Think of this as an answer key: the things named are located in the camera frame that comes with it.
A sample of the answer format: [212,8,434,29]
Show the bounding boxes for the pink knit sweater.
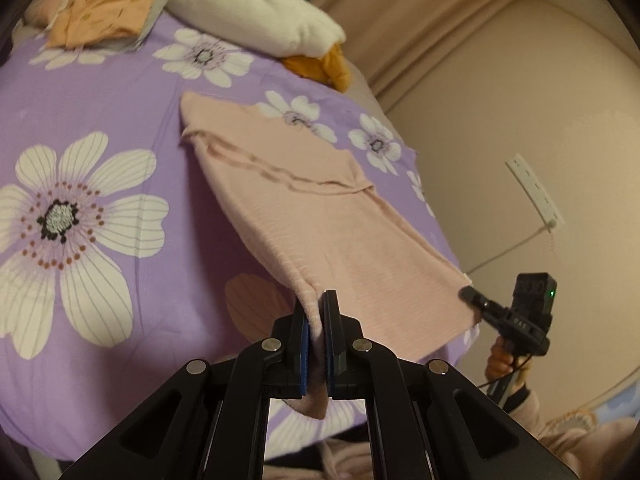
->
[178,90,482,421]

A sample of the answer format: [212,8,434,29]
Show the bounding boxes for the right hand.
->
[485,336,533,392]

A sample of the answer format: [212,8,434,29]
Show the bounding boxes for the beige curtain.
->
[311,0,515,110]

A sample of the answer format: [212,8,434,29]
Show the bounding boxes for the white goose plush toy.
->
[167,0,352,92]

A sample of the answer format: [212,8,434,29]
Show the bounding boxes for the orange patterned folded garment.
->
[47,0,155,50]

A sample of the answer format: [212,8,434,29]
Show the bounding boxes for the white wall power strip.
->
[506,154,564,232]

